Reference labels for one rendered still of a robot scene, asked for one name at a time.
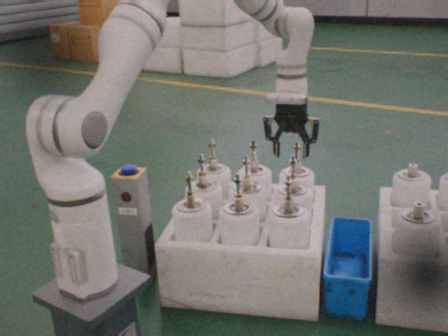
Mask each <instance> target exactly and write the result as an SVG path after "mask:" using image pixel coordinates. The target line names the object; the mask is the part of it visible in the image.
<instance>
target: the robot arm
mask: <svg viewBox="0 0 448 336"><path fill-rule="evenodd" d="M169 1H170V0H120V1H119V3H118V4H117V6H115V8H114V9H113V11H112V12H111V14H110V15H109V17H108V18H107V19H106V21H105V22H104V24H103V25H102V28H101V29H100V33H99V36H98V56H99V67H98V71H97V73H96V75H95V77H94V79H93V80H92V82H91V83H90V84H89V86H88V87H87V89H86V90H85V91H84V92H83V94H82V95H80V96H79V97H68V96H61V95H45V96H43V97H39V99H37V100H36V101H34V103H32V105H31V106H30V109H29V110H28V115H27V118H26V135H27V139H28V145H29V148H30V153H31V156H32V161H33V164H34V169H35V172H36V175H37V179H38V181H39V184H40V185H41V187H42V188H43V190H44V191H45V194H46V196H47V203H48V207H49V213H50V217H51V224H52V228H53V235H54V239H55V242H54V243H52V244H51V253H52V256H53V260H54V267H55V270H56V277H57V281H58V287H59V291H60V294H63V295H64V296H67V297H69V298H72V299H73V300H76V301H78V302H81V303H82V304H85V303H86V302H88V301H90V300H95V299H98V298H102V297H104V296H106V295H107V294H110V293H111V292H113V290H115V288H117V285H118V283H119V276H118V271H117V261H116V257H115V247H114V243H113V233H112V228H111V220H110V215H109V210H108V200H107V195H106V186H105V182H104V177H103V175H102V173H100V171H98V170H97V169H95V168H94V167H92V166H91V165H89V163H87V162H86V161H85V159H87V158H91V157H92V156H94V155H95V154H97V153H98V152H99V150H100V149H101V148H102V146H103V145H104V143H105V142H106V139H107V138H108V136H109V135H110V133H111V130H112V128H113V126H114V124H115V121H116V120H117V116H118V115H119V112H120V111H121V107H122V106H123V103H124V101H125V99H126V97H127V96H128V93H129V92H130V89H131V88H132V86H133V84H134V82H135V81H136V78H138V75H139V73H140V71H141V70H142V67H144V65H145V63H146V62H147V60H148V59H149V57H150V56H151V54H152V53H153V51H154V50H155V48H156V46H157V44H158V43H159V41H160V39H161V38H162V35H163V34H164V31H165V29H166V8H167V6H168V3H169ZM233 1H234V3H235V4H236V5H237V6H238V8H240V10H242V11H243V12H245V13H246V14H248V15H249V16H251V17H252V18H254V19H255V20H257V21H259V22H261V24H262V25H263V27H265V29H266V30H267V31H268V32H269V33H271V34H272V35H274V36H276V37H280V38H283V39H289V46H288V48H287V49H286V50H281V51H280V52H278V54H277V56H276V92H274V93H268V94H267V95H266V103H274V104H276V114H275V115H274V116H270V115H268V114H267V115H266V116H265V117H264V118H263V127H264V132H265V137H266V140H270V141H272V143H273V154H274V155H276V158H278V157H279V156H280V141H279V139H280V136H281V135H282V133H283V132H284V133H298V135H299V137H301V138H302V141H303V142H304V145H303V159H304V160H306V158H307V157H308V156H309V154H310V143H316V140H317V139H318V135H319V126H320V120H321V118H319V117H316V118H310V117H309V116H308V113H307V94H308V84H307V79H306V58H307V55H308V51H309V48H310V43H311V41H312V35H313V33H314V18H313V16H312V14H311V12H310V11H309V10H307V9H306V8H292V7H285V6H284V3H283V1H282V0H233ZM273 120H274V121H275V122H276V124H278V126H279V128H278V130H277V131H276V135H272V127H271V124H272V122H273ZM307 122H310V126H312V127H313V128H312V137H309V136H308V133H307V131H306V128H305V125H306V123H307ZM300 132H301V133H300Z"/></svg>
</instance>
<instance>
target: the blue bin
mask: <svg viewBox="0 0 448 336"><path fill-rule="evenodd" d="M323 279H325V314H326V315H327V317H333V318H338V319H350V320H355V321H365V319H366V315H367V302H368V296H369V290H370V287H371V281H372V221H371V220H367V219H359V218H341V217H335V218H332V219H331V226H330V231H329V239H328V244H327V253H326V257H325V266H324V270H323Z"/></svg>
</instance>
